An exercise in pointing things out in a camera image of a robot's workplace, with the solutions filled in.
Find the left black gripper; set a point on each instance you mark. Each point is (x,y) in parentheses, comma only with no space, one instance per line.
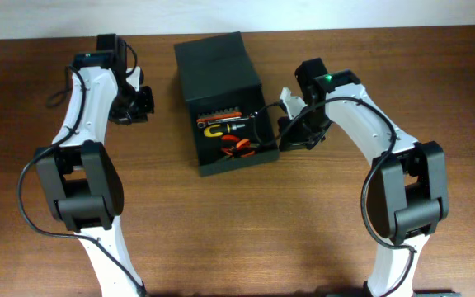
(145,107)

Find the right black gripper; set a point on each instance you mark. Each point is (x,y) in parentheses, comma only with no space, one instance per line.
(288,138)

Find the silver offset ring wrench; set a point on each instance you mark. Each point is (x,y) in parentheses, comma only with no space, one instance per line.
(204,123)

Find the black cardboard box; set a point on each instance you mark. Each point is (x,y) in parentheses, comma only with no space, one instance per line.
(216,74)

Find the orange socket bit rail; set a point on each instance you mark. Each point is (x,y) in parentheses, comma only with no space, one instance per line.
(218,115)

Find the small red cutting pliers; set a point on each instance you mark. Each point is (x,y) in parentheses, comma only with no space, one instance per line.
(233,153)

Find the orange black long-nose pliers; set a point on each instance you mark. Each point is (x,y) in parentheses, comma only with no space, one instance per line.
(234,142)

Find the yellow black stubby screwdriver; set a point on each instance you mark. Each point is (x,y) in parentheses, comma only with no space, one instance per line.
(219,130)

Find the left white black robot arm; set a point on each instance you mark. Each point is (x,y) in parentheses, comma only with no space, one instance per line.
(82,188)

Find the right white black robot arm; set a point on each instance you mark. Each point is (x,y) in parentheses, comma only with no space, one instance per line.
(405,193)

